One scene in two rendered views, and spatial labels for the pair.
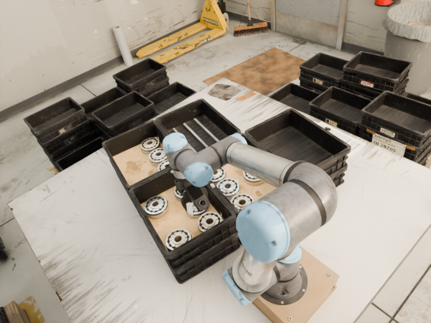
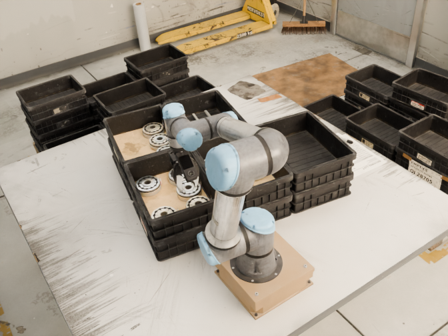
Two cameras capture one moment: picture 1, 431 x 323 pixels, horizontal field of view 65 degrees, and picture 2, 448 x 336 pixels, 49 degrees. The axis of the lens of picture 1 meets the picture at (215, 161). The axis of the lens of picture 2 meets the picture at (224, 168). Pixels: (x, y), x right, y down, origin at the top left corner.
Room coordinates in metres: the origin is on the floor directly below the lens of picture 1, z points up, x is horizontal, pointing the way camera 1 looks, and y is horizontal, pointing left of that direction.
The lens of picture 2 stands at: (-0.64, -0.13, 2.16)
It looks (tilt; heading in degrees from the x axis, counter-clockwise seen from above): 38 degrees down; 3
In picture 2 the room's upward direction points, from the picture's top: 4 degrees counter-clockwise
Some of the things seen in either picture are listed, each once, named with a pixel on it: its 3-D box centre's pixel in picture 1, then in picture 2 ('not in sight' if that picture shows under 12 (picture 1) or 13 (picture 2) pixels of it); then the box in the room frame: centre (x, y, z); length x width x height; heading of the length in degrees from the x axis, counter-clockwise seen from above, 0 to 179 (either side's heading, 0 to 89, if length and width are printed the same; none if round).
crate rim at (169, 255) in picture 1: (179, 203); (171, 182); (0.89, 0.17, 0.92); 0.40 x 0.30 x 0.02; 24
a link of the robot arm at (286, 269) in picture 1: (280, 254); (255, 230); (0.56, -0.15, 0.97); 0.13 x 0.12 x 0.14; 117
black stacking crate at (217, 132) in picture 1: (197, 134); (205, 125); (1.38, 0.06, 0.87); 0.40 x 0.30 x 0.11; 24
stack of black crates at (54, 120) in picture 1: (65, 136); (59, 118); (2.33, 1.18, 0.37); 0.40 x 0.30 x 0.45; 125
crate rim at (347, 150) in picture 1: (294, 140); (302, 141); (1.14, -0.37, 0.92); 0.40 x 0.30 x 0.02; 24
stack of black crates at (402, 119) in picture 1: (395, 138); (437, 170); (1.59, -1.21, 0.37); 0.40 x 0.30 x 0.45; 34
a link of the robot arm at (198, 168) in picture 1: (198, 165); (191, 133); (0.74, 0.05, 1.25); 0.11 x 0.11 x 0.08; 27
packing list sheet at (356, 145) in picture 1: (328, 140); (347, 153); (1.33, -0.63, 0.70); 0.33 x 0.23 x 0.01; 34
